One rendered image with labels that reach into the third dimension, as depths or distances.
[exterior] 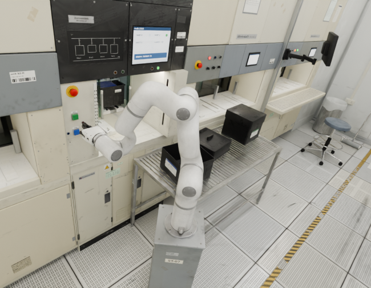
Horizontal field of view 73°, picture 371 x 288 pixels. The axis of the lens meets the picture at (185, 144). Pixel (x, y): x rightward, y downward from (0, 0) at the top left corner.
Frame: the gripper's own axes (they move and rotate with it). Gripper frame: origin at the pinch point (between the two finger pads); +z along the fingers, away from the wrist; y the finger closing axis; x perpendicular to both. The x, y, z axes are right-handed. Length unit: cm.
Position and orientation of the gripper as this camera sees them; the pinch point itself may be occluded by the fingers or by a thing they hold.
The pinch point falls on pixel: (85, 126)
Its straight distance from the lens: 146.6
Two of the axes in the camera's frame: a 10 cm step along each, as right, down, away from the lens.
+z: -6.9, -4.7, 5.5
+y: 7.1, -2.8, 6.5
